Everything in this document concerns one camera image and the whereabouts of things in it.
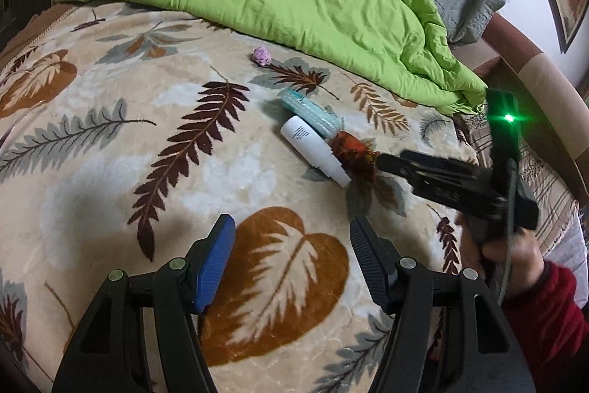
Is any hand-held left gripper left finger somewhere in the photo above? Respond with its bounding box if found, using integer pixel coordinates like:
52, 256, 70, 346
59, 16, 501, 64
50, 213, 236, 393

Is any striped brown pillow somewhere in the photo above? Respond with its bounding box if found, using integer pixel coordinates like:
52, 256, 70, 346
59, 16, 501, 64
453, 112, 581, 256

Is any red foil wrapper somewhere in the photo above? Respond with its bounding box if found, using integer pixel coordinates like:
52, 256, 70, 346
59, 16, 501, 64
331, 131, 380, 182

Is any brown bed headboard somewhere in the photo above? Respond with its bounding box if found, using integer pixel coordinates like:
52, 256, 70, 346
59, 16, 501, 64
479, 13, 589, 200

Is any grey braided cable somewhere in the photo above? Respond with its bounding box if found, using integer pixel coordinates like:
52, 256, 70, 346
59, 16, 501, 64
497, 158, 518, 299

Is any white cloth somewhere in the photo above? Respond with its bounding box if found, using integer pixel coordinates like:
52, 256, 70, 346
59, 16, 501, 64
540, 215, 589, 278

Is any person's right forearm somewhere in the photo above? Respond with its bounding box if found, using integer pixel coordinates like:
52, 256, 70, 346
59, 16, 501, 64
426, 259, 583, 393

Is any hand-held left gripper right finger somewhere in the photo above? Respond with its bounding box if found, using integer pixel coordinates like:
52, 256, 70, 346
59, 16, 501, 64
350, 215, 537, 393

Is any white plastic bottle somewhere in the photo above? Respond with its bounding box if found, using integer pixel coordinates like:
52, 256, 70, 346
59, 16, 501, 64
281, 115, 351, 189

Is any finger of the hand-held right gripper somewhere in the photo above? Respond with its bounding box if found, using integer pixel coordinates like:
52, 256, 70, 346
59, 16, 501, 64
391, 172, 502, 212
375, 150, 489, 183

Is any leaf-print blanket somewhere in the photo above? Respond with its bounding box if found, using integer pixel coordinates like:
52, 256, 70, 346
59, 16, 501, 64
0, 1, 489, 393

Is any person's right hand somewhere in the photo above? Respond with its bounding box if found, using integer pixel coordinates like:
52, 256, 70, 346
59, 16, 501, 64
455, 209, 546, 297

